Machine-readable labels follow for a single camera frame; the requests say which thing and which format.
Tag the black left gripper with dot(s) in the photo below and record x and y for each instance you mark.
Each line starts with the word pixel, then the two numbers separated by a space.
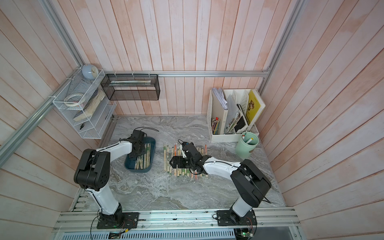
pixel 131 155

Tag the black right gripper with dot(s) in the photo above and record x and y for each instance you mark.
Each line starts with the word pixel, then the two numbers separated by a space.
pixel 180 159

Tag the red striped chopsticks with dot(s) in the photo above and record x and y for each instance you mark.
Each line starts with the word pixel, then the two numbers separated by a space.
pixel 176 154

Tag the teal plastic storage tray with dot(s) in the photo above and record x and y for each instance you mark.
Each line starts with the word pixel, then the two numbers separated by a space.
pixel 142 163

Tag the panda printed chopsticks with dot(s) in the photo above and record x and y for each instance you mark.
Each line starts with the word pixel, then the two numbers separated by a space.
pixel 168 159

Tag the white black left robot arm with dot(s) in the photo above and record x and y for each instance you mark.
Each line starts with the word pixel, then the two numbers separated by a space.
pixel 93 174

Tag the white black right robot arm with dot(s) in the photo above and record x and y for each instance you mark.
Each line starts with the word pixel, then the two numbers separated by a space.
pixel 251 184

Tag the bundle of coloured folders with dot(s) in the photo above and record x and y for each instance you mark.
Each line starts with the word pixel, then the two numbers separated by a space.
pixel 215 125

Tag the mint green pen cup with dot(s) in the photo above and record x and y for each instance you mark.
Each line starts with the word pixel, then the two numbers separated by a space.
pixel 244 150

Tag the old book on shelf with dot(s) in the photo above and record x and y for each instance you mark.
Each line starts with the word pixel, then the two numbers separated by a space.
pixel 91 106

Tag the white file organizer rack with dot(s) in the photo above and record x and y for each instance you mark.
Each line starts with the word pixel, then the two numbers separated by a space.
pixel 228 117

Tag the black booklet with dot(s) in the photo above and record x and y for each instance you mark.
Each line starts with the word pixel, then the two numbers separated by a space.
pixel 241 124

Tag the white papers in organizer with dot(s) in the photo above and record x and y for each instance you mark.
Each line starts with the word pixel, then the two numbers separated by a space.
pixel 219 93

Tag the roll of tape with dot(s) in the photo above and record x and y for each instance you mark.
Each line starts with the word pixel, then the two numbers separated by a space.
pixel 74 100

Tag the yellow book with animal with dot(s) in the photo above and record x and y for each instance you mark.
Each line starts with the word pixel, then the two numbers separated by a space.
pixel 255 107

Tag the small grey globe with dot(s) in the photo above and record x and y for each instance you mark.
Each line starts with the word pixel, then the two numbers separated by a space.
pixel 90 72

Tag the black mesh wall basket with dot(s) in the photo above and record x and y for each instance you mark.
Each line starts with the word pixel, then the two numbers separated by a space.
pixel 131 87

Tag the white wire wall shelf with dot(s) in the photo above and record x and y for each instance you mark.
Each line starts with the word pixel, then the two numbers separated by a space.
pixel 89 128

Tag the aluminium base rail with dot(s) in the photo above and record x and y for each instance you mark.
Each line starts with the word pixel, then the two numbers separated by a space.
pixel 262 223

